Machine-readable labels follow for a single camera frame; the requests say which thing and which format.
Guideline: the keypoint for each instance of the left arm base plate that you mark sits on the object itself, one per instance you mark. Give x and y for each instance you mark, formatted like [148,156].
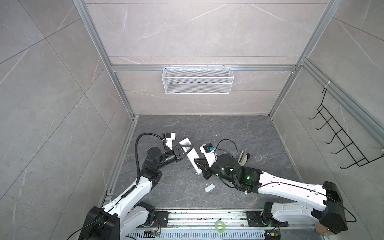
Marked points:
[157,218]

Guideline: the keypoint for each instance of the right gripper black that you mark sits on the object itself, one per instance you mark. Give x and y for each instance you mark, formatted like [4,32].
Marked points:
[206,169]

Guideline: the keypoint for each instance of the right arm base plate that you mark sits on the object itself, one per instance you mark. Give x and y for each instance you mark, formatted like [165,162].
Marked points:
[259,219]

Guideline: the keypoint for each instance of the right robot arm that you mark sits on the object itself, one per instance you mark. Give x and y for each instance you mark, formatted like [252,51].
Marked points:
[317,204]

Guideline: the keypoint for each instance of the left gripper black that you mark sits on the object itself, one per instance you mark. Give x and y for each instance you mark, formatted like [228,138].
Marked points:
[177,149]

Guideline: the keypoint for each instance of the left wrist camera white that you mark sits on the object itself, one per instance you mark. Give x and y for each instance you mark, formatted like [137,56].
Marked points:
[168,139]

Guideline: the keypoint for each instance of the white wire mesh basket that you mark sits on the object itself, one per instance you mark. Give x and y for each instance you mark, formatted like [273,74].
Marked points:
[197,80]

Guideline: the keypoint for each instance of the black wire hook rack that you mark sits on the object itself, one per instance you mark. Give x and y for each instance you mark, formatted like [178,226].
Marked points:
[340,134]

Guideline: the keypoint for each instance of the white battery cover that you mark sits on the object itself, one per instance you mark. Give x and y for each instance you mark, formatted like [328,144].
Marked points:
[209,188]

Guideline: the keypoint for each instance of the green tape roll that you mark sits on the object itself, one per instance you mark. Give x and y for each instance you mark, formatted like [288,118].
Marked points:
[220,226]

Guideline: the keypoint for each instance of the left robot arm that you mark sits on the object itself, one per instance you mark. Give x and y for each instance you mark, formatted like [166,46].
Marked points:
[126,212]

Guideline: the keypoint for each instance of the amber jar black lid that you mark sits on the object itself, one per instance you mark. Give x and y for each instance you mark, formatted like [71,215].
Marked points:
[322,230]

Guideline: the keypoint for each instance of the white remote control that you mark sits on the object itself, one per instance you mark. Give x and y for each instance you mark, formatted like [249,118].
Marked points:
[192,154]

